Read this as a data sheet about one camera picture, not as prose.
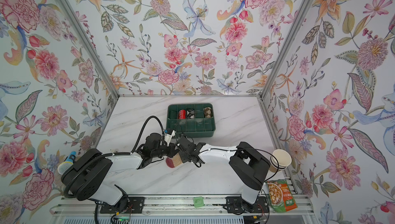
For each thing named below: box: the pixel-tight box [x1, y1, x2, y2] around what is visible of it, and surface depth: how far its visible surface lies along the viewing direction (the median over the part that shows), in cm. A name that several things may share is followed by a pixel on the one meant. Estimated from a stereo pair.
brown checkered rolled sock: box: [203, 106, 213, 119], surface depth 105 cm
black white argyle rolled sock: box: [186, 108, 195, 119], surface depth 106 cm
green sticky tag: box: [193, 196, 205, 209], surface depth 76 cm
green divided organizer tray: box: [165, 103, 217, 139], surface depth 106 cm
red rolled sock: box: [178, 109, 186, 120], surface depth 106 cm
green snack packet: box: [265, 178, 298, 213], surface depth 76 cm
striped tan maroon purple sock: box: [165, 152, 184, 168], surface depth 88 cm
